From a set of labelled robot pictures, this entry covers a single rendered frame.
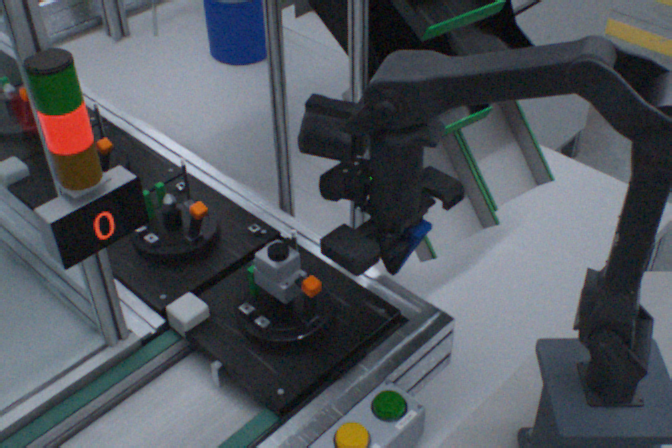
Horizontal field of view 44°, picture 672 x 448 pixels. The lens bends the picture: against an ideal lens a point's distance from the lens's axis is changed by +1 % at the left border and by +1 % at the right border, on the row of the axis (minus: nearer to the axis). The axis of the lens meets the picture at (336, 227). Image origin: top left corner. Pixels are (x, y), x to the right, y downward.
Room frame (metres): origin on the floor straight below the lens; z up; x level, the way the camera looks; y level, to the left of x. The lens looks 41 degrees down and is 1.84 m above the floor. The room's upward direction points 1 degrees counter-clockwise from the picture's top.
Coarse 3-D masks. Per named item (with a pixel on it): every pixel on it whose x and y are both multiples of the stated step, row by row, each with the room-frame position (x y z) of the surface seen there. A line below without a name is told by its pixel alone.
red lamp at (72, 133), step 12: (84, 108) 0.78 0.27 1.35; (48, 120) 0.75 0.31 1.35; (60, 120) 0.75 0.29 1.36; (72, 120) 0.76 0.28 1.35; (84, 120) 0.77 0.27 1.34; (48, 132) 0.76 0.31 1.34; (60, 132) 0.75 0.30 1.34; (72, 132) 0.75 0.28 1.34; (84, 132) 0.76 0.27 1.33; (48, 144) 0.76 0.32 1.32; (60, 144) 0.75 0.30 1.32; (72, 144) 0.75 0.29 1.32; (84, 144) 0.76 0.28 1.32
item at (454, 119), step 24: (312, 0) 1.12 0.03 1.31; (336, 0) 1.07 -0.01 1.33; (384, 0) 1.16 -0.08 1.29; (336, 24) 1.07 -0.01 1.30; (384, 24) 1.12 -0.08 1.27; (408, 24) 1.13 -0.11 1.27; (384, 48) 1.07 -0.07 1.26; (408, 48) 1.08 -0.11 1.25; (432, 48) 1.09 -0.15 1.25; (456, 120) 0.98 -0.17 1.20
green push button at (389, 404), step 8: (384, 392) 0.68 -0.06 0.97; (392, 392) 0.68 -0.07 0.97; (376, 400) 0.67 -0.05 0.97; (384, 400) 0.67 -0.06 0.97; (392, 400) 0.67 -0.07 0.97; (400, 400) 0.67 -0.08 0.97; (376, 408) 0.66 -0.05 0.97; (384, 408) 0.65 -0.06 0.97; (392, 408) 0.65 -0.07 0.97; (400, 408) 0.65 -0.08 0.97; (384, 416) 0.65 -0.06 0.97; (392, 416) 0.64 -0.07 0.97
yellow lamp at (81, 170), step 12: (60, 156) 0.75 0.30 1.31; (72, 156) 0.75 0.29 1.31; (84, 156) 0.76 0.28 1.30; (96, 156) 0.77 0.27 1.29; (60, 168) 0.75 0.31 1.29; (72, 168) 0.75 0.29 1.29; (84, 168) 0.76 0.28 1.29; (96, 168) 0.77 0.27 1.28; (60, 180) 0.76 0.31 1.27; (72, 180) 0.75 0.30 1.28; (84, 180) 0.75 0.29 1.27; (96, 180) 0.76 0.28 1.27
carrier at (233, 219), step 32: (160, 192) 1.04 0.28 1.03; (192, 192) 1.12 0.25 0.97; (160, 224) 1.01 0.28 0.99; (224, 224) 1.03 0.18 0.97; (256, 224) 1.03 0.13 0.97; (128, 256) 0.96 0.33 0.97; (160, 256) 0.94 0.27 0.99; (192, 256) 0.95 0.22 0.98; (224, 256) 0.95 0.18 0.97; (128, 288) 0.90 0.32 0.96; (160, 288) 0.88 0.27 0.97; (192, 288) 0.88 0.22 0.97
